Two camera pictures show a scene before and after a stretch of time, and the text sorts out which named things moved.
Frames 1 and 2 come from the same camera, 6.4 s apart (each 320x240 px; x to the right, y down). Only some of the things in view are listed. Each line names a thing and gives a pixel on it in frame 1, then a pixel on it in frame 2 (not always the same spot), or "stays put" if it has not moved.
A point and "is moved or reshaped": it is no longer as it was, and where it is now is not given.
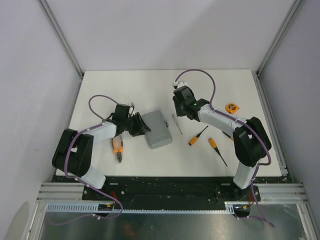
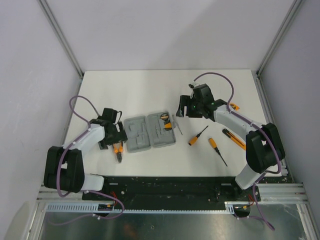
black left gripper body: (132, 123) -> (115, 137)
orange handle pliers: (118, 147) stays put
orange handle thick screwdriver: (193, 140) stays put
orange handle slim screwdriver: (213, 144) stays put
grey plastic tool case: (159, 135) is moved or reshaped
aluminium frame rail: (62, 41) stays put
